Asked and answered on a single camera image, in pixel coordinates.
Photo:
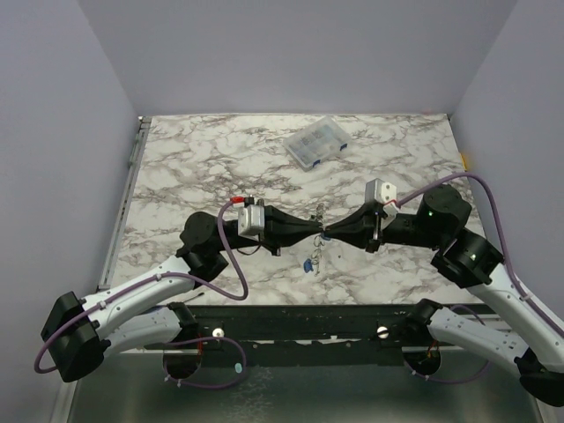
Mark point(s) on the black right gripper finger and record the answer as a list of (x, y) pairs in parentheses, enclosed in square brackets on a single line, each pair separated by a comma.
[(361, 224), (367, 242)]

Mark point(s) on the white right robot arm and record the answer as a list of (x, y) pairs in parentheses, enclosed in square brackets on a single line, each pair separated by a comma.
[(532, 350)]

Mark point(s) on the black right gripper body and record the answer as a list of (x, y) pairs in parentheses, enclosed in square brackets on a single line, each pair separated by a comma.
[(371, 229)]

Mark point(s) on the clear plastic organizer box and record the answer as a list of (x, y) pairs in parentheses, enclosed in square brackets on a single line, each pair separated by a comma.
[(320, 141)]

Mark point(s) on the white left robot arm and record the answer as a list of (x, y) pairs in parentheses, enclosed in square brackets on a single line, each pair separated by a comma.
[(77, 333)]

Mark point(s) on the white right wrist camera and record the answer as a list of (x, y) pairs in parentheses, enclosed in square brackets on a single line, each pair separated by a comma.
[(383, 193)]

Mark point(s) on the aluminium extrusion frame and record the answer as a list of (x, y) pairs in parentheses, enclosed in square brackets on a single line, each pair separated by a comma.
[(64, 398)]

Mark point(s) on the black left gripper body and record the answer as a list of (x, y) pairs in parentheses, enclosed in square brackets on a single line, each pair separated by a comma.
[(242, 242)]

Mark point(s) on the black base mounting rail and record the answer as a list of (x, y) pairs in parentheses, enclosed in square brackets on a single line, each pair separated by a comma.
[(300, 336)]

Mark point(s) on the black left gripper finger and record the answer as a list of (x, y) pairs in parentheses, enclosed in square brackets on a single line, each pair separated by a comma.
[(278, 239), (280, 222)]

